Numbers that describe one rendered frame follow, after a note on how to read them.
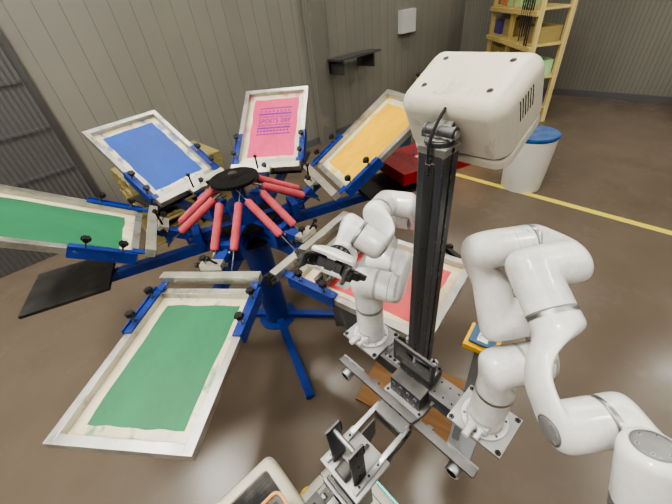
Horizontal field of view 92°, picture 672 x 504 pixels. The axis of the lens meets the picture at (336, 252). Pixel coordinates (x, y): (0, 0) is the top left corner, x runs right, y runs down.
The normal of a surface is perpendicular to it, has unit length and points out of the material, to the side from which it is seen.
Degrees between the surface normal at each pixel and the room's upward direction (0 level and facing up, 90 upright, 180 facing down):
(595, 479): 0
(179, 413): 0
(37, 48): 90
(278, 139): 32
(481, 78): 26
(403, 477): 0
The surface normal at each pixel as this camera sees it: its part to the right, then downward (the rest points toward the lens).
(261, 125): -0.15, -0.33
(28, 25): 0.68, 0.39
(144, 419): -0.11, -0.78
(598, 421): -0.04, -0.55
